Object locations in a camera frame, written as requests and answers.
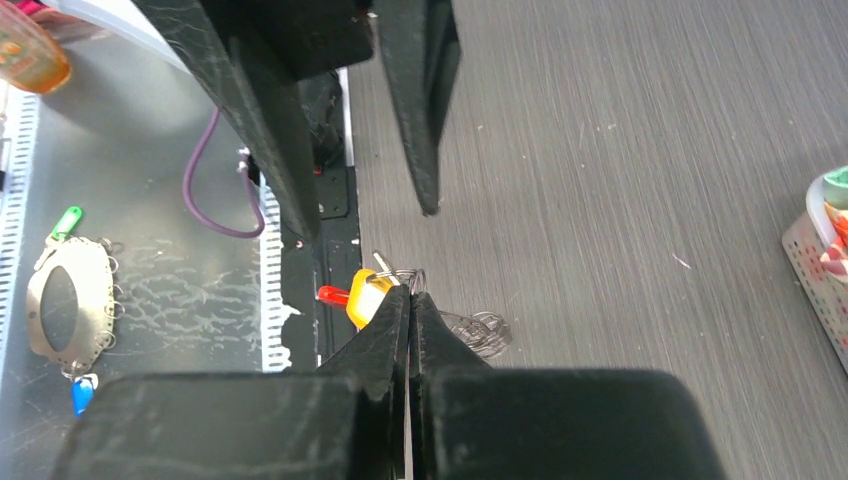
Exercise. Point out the green tag key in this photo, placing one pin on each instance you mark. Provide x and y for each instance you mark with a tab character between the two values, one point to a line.
66	224

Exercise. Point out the blue tag key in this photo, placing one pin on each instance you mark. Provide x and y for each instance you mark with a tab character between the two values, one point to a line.
82	391

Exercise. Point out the metal key holder red handle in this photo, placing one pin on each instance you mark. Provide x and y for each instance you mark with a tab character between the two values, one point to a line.
486	333

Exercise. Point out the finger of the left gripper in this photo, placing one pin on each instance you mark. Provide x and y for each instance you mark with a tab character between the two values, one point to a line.
420	51
249	57

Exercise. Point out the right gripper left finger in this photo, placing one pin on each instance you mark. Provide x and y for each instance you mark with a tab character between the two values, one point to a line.
343	420

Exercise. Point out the white plastic basket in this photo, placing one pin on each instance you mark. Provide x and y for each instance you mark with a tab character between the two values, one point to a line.
808	244

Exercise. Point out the colourful patterned cloth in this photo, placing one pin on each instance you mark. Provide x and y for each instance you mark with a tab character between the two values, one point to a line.
834	189

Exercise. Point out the orange drink bottle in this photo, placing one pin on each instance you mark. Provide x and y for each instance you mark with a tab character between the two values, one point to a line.
31	60

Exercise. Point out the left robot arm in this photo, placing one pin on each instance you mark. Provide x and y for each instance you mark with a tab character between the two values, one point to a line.
119	26

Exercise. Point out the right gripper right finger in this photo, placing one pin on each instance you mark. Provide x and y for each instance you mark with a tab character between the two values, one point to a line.
474	421

